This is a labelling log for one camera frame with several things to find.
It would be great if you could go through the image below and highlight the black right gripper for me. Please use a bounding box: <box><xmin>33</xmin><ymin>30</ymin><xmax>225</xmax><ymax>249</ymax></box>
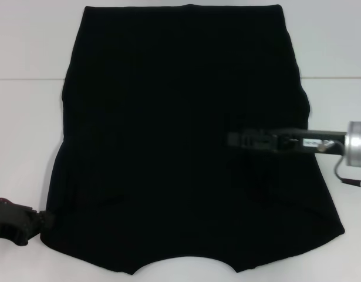
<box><xmin>227</xmin><ymin>127</ymin><xmax>348</xmax><ymax>156</ymax></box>

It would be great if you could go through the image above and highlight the black shirt with FREE print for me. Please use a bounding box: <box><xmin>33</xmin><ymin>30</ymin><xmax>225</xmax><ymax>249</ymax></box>
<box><xmin>39</xmin><ymin>4</ymin><xmax>345</xmax><ymax>267</ymax></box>

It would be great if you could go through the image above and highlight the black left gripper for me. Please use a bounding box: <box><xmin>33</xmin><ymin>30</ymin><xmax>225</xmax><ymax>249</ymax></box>
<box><xmin>0</xmin><ymin>197</ymin><xmax>56</xmax><ymax>247</ymax></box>

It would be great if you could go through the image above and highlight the right gripper cable with plug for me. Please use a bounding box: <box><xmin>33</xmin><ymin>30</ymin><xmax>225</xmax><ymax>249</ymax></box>
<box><xmin>317</xmin><ymin>140</ymin><xmax>361</xmax><ymax>188</ymax></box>

